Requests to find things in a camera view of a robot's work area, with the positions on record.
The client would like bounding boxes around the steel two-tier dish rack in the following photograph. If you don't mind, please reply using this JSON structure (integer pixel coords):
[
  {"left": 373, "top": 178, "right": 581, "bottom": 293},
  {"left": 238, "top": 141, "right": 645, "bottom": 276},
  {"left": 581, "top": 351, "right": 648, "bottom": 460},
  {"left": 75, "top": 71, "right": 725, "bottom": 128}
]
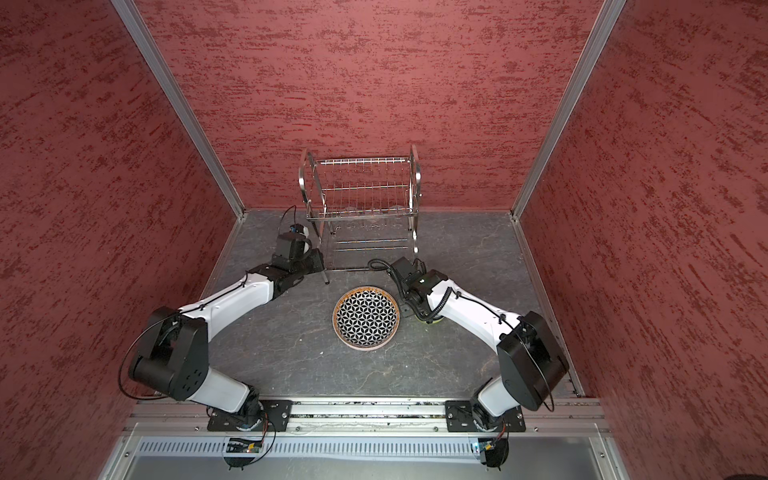
[{"left": 298, "top": 146, "right": 422, "bottom": 272}]

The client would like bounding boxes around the white patterned deep plate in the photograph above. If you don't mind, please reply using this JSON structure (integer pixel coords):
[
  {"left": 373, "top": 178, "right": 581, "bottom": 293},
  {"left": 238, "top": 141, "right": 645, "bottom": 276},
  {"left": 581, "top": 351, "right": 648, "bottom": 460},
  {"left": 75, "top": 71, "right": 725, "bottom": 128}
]
[{"left": 332, "top": 286, "right": 401, "bottom": 351}]

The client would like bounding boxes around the lime green bowl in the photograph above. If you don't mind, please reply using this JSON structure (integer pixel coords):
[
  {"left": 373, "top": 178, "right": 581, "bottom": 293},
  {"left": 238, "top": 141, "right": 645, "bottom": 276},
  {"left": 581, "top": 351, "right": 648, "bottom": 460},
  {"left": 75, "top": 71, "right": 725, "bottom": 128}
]
[{"left": 416, "top": 317, "right": 443, "bottom": 325}]

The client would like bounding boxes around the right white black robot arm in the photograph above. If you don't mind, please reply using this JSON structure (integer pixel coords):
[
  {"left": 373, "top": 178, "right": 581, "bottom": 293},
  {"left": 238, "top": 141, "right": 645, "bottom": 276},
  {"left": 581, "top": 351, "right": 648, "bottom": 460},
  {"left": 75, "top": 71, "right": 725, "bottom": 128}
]
[{"left": 377, "top": 257, "right": 569, "bottom": 431}]

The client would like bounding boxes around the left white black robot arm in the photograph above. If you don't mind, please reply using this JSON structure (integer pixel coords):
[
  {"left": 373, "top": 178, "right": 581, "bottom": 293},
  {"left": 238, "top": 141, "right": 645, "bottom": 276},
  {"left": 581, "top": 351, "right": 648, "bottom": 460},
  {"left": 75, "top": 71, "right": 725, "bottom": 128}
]
[{"left": 127, "top": 223, "right": 325, "bottom": 431}]

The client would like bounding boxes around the left base circuit board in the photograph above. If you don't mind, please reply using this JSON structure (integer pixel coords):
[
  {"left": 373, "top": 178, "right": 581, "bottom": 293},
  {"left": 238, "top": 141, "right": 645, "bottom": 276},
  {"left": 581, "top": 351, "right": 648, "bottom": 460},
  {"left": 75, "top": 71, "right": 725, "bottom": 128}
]
[{"left": 223, "top": 438, "right": 265, "bottom": 470}]

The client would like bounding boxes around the base circuit board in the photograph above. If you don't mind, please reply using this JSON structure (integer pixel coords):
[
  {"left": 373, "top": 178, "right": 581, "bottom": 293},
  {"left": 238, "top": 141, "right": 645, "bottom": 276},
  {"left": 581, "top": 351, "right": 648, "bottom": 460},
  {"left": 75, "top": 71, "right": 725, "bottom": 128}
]
[
  {"left": 223, "top": 438, "right": 265, "bottom": 470},
  {"left": 475, "top": 438, "right": 509, "bottom": 469}
]

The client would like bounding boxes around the right base circuit board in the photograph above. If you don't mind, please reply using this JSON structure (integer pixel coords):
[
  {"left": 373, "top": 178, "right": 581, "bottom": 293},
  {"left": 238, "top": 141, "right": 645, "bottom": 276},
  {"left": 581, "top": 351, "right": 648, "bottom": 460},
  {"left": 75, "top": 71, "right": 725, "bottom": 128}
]
[{"left": 475, "top": 438, "right": 509, "bottom": 469}]

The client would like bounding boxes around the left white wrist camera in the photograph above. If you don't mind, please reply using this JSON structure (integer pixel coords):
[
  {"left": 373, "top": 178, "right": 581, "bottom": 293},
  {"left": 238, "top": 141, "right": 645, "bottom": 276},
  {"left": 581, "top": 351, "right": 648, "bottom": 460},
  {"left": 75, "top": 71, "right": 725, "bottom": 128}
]
[{"left": 289, "top": 223, "right": 310, "bottom": 238}]

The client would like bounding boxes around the right black corrugated cable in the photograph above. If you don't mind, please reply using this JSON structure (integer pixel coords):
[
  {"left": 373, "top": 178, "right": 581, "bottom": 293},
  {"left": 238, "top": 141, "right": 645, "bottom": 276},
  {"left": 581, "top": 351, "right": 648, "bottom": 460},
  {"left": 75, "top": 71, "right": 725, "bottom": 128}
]
[{"left": 367, "top": 257, "right": 457, "bottom": 323}]

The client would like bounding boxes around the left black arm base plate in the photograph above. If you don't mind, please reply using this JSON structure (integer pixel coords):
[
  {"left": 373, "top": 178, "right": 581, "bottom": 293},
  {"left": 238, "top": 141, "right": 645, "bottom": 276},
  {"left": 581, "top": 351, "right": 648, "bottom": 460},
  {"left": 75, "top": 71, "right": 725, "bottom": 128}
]
[{"left": 207, "top": 399, "right": 294, "bottom": 434}]

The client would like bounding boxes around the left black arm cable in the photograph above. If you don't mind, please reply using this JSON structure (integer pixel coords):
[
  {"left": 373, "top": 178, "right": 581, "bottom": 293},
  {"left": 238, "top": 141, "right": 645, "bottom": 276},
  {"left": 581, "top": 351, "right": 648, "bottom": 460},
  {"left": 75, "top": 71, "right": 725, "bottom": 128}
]
[{"left": 116, "top": 205, "right": 301, "bottom": 402}]

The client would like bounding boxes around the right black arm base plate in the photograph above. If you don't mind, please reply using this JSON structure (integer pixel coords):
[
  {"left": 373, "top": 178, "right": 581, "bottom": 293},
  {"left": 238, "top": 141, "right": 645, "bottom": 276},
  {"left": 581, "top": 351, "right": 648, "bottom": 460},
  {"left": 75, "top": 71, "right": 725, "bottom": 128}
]
[{"left": 445, "top": 400, "right": 526, "bottom": 434}]

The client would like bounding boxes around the aluminium front rail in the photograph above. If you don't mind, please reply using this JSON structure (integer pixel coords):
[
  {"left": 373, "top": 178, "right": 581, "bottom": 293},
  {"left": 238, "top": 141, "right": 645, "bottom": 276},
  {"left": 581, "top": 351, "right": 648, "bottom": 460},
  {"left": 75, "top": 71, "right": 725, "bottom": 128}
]
[{"left": 118, "top": 397, "right": 616, "bottom": 466}]

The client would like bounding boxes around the left aluminium corner post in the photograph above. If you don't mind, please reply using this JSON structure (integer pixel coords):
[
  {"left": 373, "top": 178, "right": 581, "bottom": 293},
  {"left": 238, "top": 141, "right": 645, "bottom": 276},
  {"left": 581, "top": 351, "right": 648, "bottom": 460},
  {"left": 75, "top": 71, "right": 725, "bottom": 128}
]
[{"left": 111, "top": 0, "right": 246, "bottom": 221}]

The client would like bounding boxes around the aluminium corner post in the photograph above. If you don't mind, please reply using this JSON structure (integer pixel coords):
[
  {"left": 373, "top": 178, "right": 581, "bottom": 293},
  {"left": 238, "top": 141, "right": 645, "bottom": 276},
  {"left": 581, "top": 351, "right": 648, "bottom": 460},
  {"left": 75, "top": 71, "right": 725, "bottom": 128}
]
[
  {"left": 111, "top": 0, "right": 246, "bottom": 221},
  {"left": 511, "top": 0, "right": 626, "bottom": 222}
]

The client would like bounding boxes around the right aluminium corner post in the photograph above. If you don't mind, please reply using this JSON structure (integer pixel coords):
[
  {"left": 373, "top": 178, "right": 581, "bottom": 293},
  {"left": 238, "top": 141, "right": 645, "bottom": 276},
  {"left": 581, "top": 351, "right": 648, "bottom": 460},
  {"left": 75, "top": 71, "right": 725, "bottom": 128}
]
[{"left": 511, "top": 0, "right": 626, "bottom": 222}]

